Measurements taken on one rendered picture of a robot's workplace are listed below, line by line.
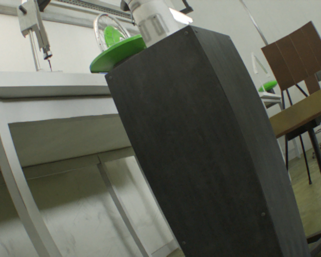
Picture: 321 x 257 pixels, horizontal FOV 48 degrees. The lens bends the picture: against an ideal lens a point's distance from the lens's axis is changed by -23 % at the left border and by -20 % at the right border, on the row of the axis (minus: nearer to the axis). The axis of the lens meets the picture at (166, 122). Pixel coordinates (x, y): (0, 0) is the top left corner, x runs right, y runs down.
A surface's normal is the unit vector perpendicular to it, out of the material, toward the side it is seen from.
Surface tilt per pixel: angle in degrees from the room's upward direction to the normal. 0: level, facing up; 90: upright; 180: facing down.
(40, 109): 90
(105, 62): 157
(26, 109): 90
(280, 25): 90
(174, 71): 90
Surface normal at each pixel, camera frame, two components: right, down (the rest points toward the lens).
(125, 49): 0.36, 0.80
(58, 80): 0.84, -0.41
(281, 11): -0.38, 0.05
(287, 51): -0.56, 0.14
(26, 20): 0.11, -0.17
